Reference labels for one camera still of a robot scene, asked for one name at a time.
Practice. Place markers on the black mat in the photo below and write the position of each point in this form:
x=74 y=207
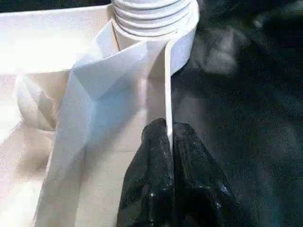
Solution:
x=236 y=118

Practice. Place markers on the white plastic table leg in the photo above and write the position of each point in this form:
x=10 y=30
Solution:
x=151 y=16

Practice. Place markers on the white plastic table top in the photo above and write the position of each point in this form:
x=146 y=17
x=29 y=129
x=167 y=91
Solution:
x=82 y=118

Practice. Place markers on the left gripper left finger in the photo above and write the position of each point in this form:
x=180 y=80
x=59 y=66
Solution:
x=151 y=177

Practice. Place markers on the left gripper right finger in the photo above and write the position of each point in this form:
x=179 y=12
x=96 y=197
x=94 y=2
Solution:
x=203 y=196

